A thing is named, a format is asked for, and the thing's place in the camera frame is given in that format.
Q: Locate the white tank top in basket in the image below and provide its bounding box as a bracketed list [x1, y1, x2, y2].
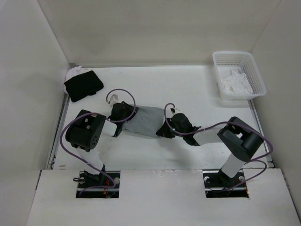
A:
[221, 69, 253, 94]

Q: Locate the purple cable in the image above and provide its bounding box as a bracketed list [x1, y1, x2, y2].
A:
[60, 88, 139, 197]
[164, 103, 275, 191]

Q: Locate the white plastic basket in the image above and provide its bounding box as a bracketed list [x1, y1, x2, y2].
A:
[212, 51, 267, 100]

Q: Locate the folded black tank top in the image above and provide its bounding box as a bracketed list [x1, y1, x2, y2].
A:
[64, 71, 104, 102]

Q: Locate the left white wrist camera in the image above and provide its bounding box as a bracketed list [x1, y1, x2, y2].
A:
[108, 94, 120, 107]

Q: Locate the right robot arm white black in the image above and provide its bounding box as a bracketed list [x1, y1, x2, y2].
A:
[156, 113, 263, 186]

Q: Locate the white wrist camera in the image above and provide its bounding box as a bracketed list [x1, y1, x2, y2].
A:
[108, 94, 120, 107]
[170, 107, 181, 115]

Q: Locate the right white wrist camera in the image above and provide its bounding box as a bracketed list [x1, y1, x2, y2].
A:
[170, 107, 181, 115]

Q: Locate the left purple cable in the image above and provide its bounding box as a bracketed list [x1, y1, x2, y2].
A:
[60, 88, 139, 197]

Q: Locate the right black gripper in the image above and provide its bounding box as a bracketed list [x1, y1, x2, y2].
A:
[156, 118, 185, 139]

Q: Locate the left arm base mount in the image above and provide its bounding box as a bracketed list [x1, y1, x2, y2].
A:
[73, 171, 121, 199]

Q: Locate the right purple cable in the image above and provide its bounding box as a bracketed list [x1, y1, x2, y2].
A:
[164, 103, 275, 191]

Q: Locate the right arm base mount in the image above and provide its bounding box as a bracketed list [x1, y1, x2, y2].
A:
[203, 169, 249, 198]

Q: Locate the grey tank top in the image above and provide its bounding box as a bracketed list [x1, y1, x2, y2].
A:
[123, 106, 164, 138]

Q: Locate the folded white tank top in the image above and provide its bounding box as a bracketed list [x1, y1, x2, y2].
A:
[64, 65, 82, 82]

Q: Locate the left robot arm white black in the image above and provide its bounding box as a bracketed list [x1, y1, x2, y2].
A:
[65, 101, 139, 172]

